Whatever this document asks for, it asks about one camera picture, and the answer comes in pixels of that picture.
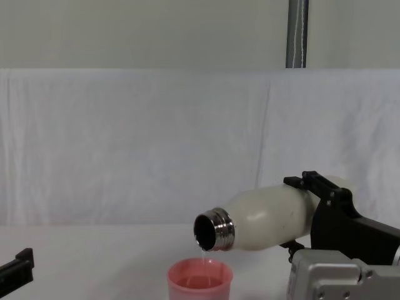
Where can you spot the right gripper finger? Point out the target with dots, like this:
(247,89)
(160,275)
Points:
(292,245)
(315,184)

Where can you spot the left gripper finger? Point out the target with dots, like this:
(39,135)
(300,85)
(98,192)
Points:
(23,265)

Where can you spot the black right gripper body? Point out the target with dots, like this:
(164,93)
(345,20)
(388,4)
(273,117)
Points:
(340,231)

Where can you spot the cream vacuum bottle steel neck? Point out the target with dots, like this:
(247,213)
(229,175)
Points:
(268,215)

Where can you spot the white table cloth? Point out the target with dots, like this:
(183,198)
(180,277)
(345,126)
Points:
(93,265)

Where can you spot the pink cup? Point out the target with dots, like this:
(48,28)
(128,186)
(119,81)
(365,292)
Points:
(200,284)

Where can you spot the white backdrop curtain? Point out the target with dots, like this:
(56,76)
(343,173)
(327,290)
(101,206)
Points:
(125,147)

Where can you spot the grey striped post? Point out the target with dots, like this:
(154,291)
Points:
(297,34)

